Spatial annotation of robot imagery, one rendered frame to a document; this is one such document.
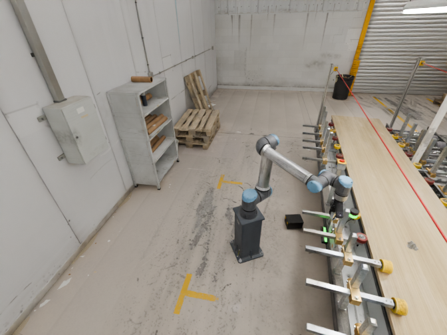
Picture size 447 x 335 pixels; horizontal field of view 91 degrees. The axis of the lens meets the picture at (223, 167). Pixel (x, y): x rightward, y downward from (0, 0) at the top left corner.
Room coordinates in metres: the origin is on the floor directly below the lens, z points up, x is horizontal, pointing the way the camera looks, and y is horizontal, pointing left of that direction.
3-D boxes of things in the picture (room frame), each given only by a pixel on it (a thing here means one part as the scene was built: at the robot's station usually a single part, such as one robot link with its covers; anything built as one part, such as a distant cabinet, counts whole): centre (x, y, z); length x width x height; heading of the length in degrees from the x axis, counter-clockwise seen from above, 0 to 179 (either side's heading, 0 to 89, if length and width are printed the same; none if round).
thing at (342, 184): (1.19, -0.82, 1.32); 0.10 x 0.09 x 0.12; 37
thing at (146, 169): (3.28, 1.17, 0.78); 0.90 x 0.45 x 1.55; 168
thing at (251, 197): (1.66, -0.26, 0.79); 0.17 x 0.15 x 0.18; 127
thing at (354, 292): (0.67, -0.75, 0.95); 0.14 x 0.06 x 0.05; 163
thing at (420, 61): (3.28, -2.73, 1.25); 0.15 x 0.08 x 1.10; 163
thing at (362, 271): (0.69, -0.75, 0.93); 0.04 x 0.04 x 0.48; 73
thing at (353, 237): (0.93, -0.83, 0.89); 0.04 x 0.04 x 0.48; 73
